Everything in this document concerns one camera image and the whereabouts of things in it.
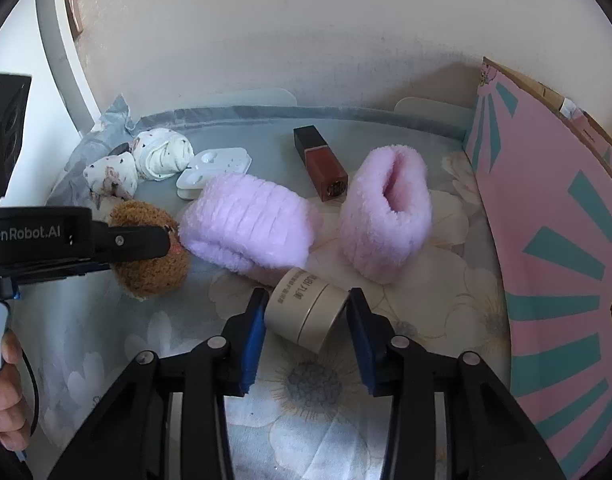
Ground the white dotted sock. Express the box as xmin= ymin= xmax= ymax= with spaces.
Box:
xmin=129 ymin=128 xmax=194 ymax=181

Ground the brown plush toy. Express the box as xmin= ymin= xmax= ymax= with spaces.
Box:
xmin=108 ymin=200 xmax=191 ymax=300

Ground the pink fluffy slipper sock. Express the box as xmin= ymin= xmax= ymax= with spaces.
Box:
xmin=338 ymin=145 xmax=433 ymax=284

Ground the red lipstick with black cap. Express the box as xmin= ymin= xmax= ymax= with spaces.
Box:
xmin=294 ymin=126 xmax=348 ymax=202

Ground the pink patterned cardboard box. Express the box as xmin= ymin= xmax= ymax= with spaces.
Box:
xmin=463 ymin=60 xmax=612 ymax=479

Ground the white earphone case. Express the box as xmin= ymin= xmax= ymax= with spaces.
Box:
xmin=176 ymin=148 xmax=251 ymax=200

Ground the grey door frame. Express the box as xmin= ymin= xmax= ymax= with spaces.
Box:
xmin=35 ymin=0 xmax=101 ymax=134

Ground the white patterned sock pink print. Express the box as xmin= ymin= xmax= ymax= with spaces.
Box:
xmin=82 ymin=152 xmax=138 ymax=200

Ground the small black bottle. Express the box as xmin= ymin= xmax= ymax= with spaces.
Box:
xmin=108 ymin=143 xmax=130 ymax=156

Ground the person's left hand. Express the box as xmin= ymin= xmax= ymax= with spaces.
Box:
xmin=0 ymin=330 xmax=30 ymax=452

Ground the beige round cosmetic jar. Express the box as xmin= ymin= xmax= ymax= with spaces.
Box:
xmin=263 ymin=268 xmax=349 ymax=353

